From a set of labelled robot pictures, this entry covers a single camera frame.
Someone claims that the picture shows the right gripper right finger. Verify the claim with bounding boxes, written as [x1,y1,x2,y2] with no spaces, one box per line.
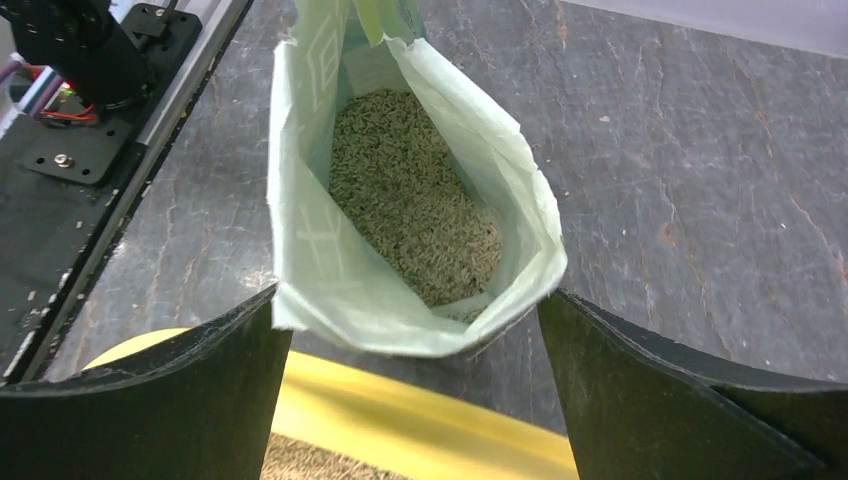
[538,290,847,479]

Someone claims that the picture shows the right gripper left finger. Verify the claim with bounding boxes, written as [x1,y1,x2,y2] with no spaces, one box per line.
[1,288,292,479]

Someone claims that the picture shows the yellow litter box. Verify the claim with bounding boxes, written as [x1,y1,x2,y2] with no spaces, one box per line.
[82,327,582,480]

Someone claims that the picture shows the green litter bag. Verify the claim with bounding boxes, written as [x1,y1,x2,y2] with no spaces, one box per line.
[267,1,567,358]

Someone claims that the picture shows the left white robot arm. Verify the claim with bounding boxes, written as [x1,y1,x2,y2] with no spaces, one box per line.
[1,0,150,108]

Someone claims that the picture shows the grey litter pile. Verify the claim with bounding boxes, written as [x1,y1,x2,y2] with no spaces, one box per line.
[260,433,404,480]

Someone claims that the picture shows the green litter pellets in bag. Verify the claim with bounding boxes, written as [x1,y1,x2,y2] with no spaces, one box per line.
[329,90,502,307]

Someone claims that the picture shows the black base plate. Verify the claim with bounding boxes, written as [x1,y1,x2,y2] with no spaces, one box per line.
[0,2,204,386]

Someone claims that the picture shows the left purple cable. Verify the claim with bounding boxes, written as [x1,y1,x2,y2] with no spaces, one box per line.
[0,52,68,121]

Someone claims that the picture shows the aluminium rail frame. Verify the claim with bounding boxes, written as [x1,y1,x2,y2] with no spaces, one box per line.
[19,0,256,386]

